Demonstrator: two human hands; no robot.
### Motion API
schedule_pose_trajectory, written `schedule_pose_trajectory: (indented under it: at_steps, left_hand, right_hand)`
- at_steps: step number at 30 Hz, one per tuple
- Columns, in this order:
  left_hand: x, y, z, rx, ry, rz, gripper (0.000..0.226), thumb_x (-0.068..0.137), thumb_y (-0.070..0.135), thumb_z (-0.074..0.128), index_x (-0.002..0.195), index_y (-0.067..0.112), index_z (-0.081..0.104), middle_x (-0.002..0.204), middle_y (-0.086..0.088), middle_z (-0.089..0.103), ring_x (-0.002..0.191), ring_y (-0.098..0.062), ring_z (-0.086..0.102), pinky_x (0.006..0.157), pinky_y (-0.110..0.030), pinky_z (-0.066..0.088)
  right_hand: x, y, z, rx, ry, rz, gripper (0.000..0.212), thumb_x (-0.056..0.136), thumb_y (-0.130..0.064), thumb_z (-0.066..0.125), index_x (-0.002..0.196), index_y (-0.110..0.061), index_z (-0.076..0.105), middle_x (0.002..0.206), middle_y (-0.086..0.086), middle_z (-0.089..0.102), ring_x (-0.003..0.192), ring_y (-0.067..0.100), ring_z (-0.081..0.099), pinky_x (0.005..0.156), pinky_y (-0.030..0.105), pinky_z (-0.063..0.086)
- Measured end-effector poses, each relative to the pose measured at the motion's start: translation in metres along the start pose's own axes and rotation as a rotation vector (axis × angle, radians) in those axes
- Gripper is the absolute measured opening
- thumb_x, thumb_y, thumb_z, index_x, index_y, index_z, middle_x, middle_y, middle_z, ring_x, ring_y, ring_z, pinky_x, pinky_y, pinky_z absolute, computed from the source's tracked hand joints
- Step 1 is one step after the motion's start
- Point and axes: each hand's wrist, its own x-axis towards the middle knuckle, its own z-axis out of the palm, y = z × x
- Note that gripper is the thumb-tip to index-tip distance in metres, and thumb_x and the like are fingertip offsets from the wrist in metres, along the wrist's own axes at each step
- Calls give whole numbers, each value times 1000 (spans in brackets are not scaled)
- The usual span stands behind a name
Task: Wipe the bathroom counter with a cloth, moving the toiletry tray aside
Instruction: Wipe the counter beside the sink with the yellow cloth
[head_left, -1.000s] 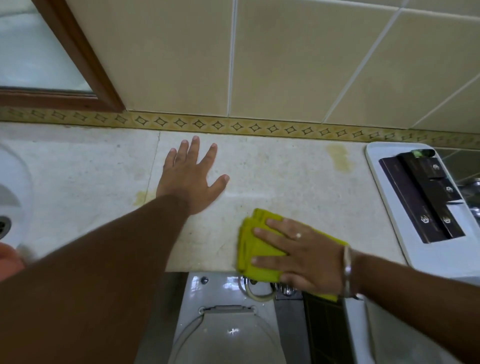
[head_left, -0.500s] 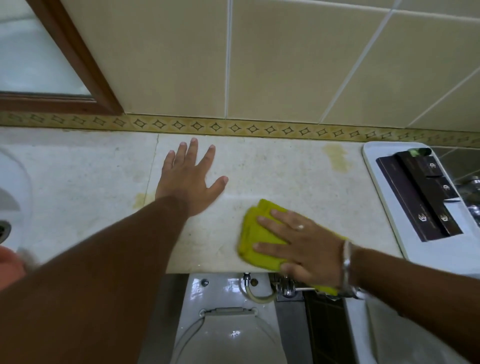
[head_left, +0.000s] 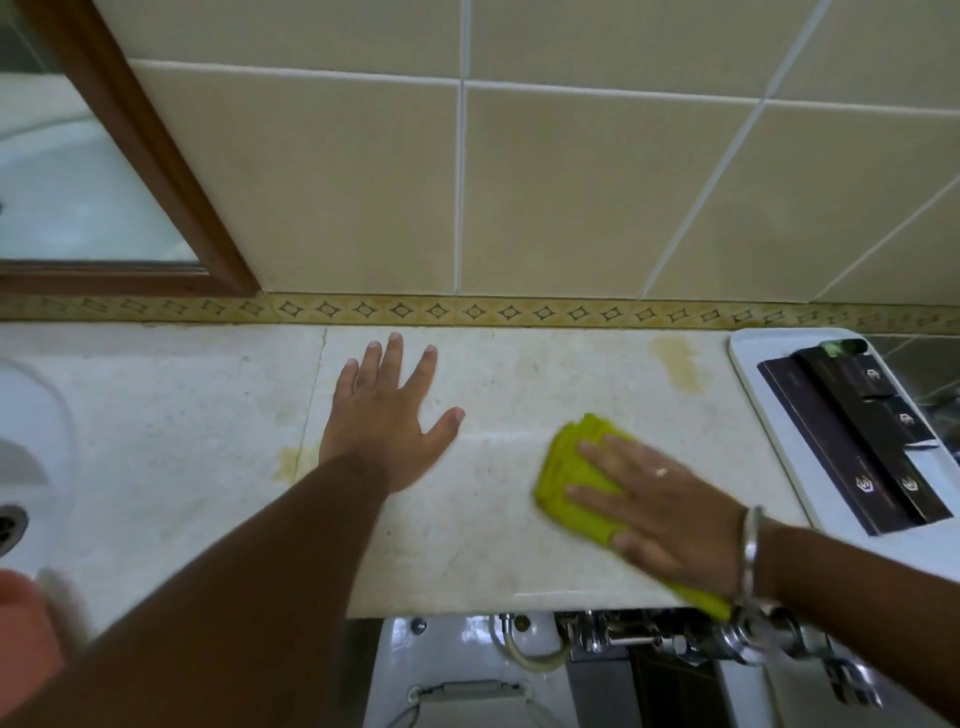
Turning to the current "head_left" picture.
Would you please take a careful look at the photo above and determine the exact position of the person's left hand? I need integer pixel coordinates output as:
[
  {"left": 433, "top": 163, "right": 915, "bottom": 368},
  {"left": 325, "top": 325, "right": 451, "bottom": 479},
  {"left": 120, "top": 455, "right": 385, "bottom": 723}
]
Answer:
[{"left": 318, "top": 333, "right": 466, "bottom": 496}]

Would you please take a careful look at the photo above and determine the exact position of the person's right hand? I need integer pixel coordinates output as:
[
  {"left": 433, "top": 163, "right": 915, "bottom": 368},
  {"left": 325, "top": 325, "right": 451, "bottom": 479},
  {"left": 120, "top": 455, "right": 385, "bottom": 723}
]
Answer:
[{"left": 562, "top": 436, "right": 753, "bottom": 603}]

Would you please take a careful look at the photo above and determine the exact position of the yellow cleaning cloth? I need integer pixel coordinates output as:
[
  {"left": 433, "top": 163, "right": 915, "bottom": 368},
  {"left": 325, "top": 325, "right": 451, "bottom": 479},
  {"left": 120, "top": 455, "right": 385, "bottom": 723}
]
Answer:
[{"left": 533, "top": 413, "right": 734, "bottom": 624}]

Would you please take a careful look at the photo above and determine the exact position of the person's right forearm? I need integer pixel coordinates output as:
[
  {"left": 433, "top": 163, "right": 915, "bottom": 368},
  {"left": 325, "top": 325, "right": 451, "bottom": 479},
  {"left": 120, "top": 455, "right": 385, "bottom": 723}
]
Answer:
[{"left": 750, "top": 517, "right": 960, "bottom": 710}]

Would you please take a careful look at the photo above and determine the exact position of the person's left forearm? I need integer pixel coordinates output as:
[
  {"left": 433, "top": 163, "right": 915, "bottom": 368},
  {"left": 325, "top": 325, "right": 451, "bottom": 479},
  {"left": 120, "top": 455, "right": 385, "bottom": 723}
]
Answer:
[{"left": 0, "top": 453, "right": 393, "bottom": 728}]

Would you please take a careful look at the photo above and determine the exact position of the chrome pipe fitting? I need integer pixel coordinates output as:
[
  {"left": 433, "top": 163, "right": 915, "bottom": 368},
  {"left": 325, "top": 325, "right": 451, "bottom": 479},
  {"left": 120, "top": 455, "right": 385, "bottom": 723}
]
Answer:
[{"left": 553, "top": 608, "right": 715, "bottom": 667}]

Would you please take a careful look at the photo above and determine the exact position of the silver bangle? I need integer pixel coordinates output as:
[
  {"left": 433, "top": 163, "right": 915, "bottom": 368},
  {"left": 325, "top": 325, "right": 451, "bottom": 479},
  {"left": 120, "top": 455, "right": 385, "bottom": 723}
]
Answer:
[{"left": 733, "top": 505, "right": 767, "bottom": 610}]

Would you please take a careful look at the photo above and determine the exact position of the white plastic tray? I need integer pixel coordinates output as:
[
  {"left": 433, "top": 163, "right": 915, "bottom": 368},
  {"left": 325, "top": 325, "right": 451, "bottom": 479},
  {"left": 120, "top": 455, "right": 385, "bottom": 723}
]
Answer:
[{"left": 728, "top": 327, "right": 960, "bottom": 584}]

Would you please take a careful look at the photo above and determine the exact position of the white toilet cistern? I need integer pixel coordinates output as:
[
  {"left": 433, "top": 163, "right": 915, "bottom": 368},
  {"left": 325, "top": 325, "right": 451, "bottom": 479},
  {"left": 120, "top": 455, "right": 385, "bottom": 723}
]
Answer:
[{"left": 363, "top": 613, "right": 580, "bottom": 728}]

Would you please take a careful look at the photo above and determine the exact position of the long dark purple box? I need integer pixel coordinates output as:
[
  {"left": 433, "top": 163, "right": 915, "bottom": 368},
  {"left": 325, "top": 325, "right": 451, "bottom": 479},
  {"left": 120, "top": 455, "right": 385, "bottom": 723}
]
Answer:
[{"left": 756, "top": 357, "right": 903, "bottom": 538}]

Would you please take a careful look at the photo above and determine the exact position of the chrome water valve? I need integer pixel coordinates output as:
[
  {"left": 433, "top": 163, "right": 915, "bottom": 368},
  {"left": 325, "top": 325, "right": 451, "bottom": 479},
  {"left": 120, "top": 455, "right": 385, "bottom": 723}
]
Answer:
[{"left": 711, "top": 604, "right": 885, "bottom": 708}]

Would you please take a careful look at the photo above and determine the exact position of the small black box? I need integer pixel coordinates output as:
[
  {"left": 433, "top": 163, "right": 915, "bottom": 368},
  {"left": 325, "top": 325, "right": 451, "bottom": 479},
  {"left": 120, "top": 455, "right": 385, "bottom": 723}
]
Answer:
[
  {"left": 876, "top": 445, "right": 955, "bottom": 527},
  {"left": 798, "top": 349, "right": 899, "bottom": 404},
  {"left": 846, "top": 395, "right": 940, "bottom": 453}
]

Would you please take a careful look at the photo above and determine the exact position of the white sink basin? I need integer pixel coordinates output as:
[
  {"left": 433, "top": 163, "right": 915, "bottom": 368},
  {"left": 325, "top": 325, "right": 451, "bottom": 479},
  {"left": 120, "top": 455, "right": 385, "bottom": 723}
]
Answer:
[{"left": 0, "top": 358, "right": 81, "bottom": 580}]

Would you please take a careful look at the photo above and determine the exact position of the wooden framed mirror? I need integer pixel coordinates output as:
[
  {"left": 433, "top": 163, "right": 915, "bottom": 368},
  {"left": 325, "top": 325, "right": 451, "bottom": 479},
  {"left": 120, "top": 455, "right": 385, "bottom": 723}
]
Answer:
[{"left": 0, "top": 0, "right": 261, "bottom": 298}]

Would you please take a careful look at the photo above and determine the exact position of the white flexible hose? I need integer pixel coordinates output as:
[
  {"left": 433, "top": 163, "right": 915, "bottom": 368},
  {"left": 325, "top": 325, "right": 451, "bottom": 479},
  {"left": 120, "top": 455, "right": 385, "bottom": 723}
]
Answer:
[{"left": 490, "top": 613, "right": 573, "bottom": 674}]

